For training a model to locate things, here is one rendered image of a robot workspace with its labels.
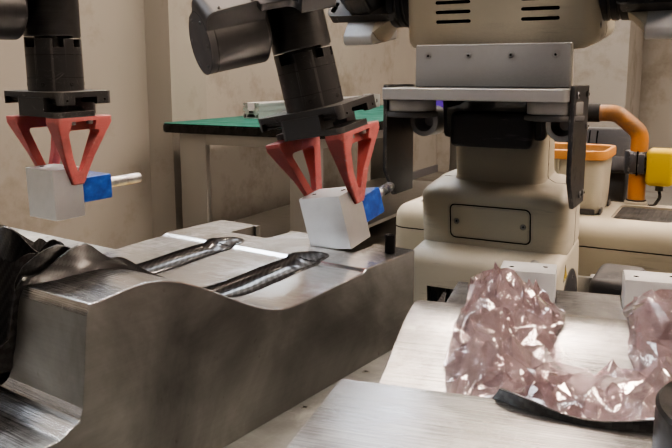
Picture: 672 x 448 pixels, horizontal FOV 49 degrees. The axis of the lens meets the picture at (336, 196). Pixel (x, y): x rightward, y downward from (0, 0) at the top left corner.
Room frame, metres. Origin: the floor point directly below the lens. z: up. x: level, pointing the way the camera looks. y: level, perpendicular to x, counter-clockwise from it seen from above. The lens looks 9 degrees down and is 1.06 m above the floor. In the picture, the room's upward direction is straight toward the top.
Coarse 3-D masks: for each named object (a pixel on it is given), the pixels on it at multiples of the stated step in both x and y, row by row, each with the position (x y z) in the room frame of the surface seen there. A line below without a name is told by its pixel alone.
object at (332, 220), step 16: (320, 192) 0.72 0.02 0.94; (336, 192) 0.70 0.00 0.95; (368, 192) 0.73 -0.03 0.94; (384, 192) 0.79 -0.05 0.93; (304, 208) 0.71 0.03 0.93; (320, 208) 0.70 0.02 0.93; (336, 208) 0.69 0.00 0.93; (352, 208) 0.70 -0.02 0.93; (368, 208) 0.73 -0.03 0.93; (320, 224) 0.71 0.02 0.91; (336, 224) 0.69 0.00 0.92; (352, 224) 0.70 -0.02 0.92; (320, 240) 0.71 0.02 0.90; (336, 240) 0.70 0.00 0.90; (352, 240) 0.69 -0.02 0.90
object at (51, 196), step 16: (32, 176) 0.78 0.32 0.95; (48, 176) 0.76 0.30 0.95; (64, 176) 0.77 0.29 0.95; (96, 176) 0.80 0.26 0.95; (128, 176) 0.86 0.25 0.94; (32, 192) 0.78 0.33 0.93; (48, 192) 0.76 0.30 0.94; (64, 192) 0.77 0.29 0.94; (80, 192) 0.78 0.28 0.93; (96, 192) 0.80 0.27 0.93; (32, 208) 0.78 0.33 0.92; (48, 208) 0.76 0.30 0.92; (64, 208) 0.77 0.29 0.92; (80, 208) 0.78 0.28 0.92
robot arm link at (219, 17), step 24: (192, 0) 0.67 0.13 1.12; (216, 0) 0.66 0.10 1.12; (240, 0) 0.66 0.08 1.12; (264, 0) 0.66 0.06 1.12; (288, 0) 0.67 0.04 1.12; (312, 0) 0.66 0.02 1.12; (192, 24) 0.68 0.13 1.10; (216, 24) 0.65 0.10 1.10; (240, 24) 0.67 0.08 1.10; (264, 24) 0.67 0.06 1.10; (192, 48) 0.70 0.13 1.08; (216, 48) 0.65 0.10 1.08; (240, 48) 0.67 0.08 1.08; (264, 48) 0.68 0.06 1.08; (216, 72) 0.68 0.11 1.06
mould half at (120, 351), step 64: (128, 256) 0.70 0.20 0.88; (256, 256) 0.68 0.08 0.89; (384, 256) 0.67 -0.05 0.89; (64, 320) 0.41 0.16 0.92; (128, 320) 0.42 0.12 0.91; (192, 320) 0.46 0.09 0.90; (256, 320) 0.51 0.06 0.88; (320, 320) 0.57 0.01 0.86; (384, 320) 0.65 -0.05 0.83; (0, 384) 0.45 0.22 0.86; (64, 384) 0.40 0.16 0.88; (128, 384) 0.42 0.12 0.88; (192, 384) 0.46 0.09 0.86; (256, 384) 0.51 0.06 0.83; (320, 384) 0.57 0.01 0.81
